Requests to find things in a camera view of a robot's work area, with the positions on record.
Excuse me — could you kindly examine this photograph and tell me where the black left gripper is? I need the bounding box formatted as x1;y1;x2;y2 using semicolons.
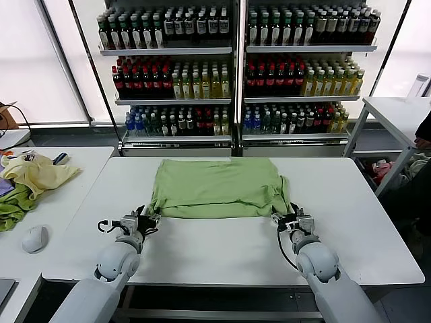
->
133;207;163;240

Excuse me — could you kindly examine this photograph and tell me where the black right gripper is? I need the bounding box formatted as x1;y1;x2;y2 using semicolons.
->
270;205;306;235

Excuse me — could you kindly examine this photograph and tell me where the green polo shirt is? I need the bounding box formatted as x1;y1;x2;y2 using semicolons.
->
147;157;292;220

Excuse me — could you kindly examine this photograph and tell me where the dark sleeved person forearm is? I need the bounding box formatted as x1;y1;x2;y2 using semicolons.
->
414;110;431;142

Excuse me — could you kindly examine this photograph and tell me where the pale clothes pile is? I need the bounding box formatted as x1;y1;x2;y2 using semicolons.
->
399;153;431;184

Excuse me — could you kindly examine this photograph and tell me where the pink red garment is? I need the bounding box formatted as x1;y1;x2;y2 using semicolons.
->
370;159;395;185

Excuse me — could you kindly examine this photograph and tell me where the white computer mouse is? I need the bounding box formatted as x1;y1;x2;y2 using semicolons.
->
22;225;50;254

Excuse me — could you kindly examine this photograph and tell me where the pale yellow garment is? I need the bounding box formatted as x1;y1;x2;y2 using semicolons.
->
0;153;82;201

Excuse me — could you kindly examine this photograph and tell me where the crumpled green garment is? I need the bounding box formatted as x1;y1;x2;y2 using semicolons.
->
0;183;38;233

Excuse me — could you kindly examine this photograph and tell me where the white side table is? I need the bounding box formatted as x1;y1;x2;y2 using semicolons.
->
343;96;431;199

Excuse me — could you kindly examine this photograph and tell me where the black slanted pole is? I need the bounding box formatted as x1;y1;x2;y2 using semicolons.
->
69;0;124;151
368;0;413;100

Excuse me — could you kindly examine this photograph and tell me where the grey laptop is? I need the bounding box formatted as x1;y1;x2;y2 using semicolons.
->
0;278;18;306

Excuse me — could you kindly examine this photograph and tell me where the grey metal drinks shelf unit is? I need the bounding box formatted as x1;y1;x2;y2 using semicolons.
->
239;0;380;158
96;0;240;158

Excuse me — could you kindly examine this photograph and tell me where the cardboard box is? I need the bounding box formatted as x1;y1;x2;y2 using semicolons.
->
0;100;20;131

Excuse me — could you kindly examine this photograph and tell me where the green cap tea bottle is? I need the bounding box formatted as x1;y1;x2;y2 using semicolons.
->
120;15;132;50
152;14;165;49
259;13;271;46
248;13;259;46
141;15;154;49
304;13;316;46
98;17;110;50
109;16;121;50
131;15;143;50
292;13;304;46
269;13;281;46
281;13;293;46

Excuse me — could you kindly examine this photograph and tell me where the dark bottle white label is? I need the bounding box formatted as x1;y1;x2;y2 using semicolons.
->
196;11;208;43
164;11;175;43
337;11;349;44
207;11;219;43
348;11;360;44
174;11;185;43
218;10;230;43
185;11;196;43

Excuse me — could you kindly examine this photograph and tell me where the dark bottle beige label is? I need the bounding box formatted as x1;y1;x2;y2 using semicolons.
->
326;11;338;44
315;11;327;44

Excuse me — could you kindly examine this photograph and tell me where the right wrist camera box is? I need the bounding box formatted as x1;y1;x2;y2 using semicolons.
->
298;216;316;234

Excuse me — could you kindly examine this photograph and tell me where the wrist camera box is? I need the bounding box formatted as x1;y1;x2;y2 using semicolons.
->
298;216;316;234
120;215;137;234

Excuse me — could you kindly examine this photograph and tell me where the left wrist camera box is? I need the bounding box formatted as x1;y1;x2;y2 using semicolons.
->
120;215;137;234

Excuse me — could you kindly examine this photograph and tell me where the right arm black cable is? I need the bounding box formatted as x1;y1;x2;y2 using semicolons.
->
276;230;300;270

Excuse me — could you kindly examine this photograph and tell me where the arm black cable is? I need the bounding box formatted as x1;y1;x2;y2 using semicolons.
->
96;219;123;236
276;230;300;270

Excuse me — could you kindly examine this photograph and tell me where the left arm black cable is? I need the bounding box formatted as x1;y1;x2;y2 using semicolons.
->
96;219;123;236

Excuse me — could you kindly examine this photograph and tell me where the grey metal table frame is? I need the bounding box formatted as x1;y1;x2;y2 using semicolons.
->
119;284;337;320

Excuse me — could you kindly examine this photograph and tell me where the thin black cable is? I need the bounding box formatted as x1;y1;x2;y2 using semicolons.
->
0;102;36;147

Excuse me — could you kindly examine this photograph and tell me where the grey window frame bar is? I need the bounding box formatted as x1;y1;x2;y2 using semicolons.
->
35;0;94;122

